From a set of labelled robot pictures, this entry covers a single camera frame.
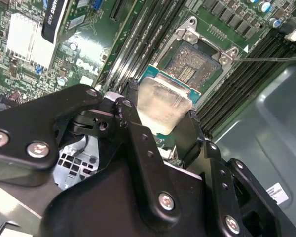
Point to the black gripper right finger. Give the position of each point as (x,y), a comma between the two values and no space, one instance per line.
(219,192)

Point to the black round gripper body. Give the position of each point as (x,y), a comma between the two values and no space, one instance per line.
(101,202)

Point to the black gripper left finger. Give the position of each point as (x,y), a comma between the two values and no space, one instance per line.
(39,118)

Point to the silver topped CPU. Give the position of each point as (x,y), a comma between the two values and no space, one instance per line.
(162,106)

